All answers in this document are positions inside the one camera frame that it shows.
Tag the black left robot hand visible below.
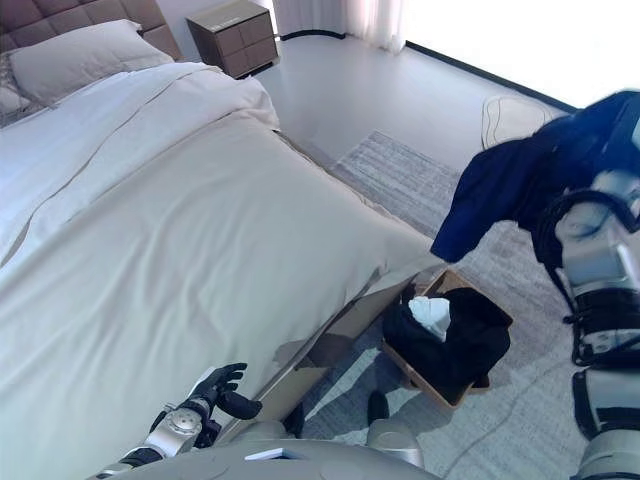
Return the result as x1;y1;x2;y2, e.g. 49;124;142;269
192;362;264;421

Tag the white garment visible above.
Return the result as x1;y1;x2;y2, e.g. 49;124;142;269
407;295;453;343

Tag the black garment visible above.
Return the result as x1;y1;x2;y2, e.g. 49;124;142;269
383;287;513;392

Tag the blue garment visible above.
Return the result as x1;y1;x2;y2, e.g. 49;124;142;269
430;89;640;265

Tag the mirrored bed base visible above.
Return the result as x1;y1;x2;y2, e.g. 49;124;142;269
219;264;446;441

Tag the wooden laundry basket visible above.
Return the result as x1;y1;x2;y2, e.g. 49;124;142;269
381;268;516;412

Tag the bed with white duvet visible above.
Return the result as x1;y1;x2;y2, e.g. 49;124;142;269
0;62;444;480

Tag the grey robot torso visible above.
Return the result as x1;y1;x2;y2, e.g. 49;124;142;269
108;439;437;480

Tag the black robot foot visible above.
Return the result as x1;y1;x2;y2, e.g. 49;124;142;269
366;390;391;427

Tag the grey right robot leg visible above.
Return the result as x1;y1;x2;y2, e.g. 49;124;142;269
366;418;427;470

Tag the large grey striped rug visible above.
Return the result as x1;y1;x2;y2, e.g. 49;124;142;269
299;129;640;480

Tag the brown wooden nightstand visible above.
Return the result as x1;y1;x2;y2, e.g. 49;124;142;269
185;5;280;80

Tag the grey patterned pillow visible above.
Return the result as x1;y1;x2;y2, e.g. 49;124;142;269
0;52;34;129

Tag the white plain pillow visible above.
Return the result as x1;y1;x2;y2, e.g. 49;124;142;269
8;18;175;107

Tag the small beige oval rug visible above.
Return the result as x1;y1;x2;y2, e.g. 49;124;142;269
481;94;569;151

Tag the white sheer curtain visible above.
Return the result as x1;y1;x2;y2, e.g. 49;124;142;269
272;0;409;54

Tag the brown padded headboard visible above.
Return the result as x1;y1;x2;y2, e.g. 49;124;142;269
0;0;182;60

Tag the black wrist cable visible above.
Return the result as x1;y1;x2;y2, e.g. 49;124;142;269
535;192;584;326

